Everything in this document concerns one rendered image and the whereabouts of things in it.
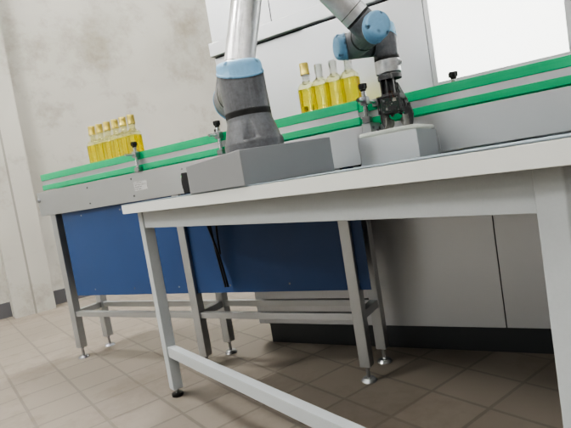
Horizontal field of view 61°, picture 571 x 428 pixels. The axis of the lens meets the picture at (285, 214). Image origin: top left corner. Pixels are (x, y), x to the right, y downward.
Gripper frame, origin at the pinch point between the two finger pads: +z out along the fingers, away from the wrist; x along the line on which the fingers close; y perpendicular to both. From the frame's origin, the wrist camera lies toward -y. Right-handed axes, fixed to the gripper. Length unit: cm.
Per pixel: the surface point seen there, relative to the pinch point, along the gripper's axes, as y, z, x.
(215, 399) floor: 17, 80, -76
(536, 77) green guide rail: -12.6, -11.5, 38.3
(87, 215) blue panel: -10, 8, -158
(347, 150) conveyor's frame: -3.1, -0.3, -18.8
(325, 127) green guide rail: -5.2, -9.4, -26.3
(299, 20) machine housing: -32, -55, -41
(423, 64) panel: -29.8, -26.0, 4.0
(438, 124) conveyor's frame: -11.6, -3.6, 9.5
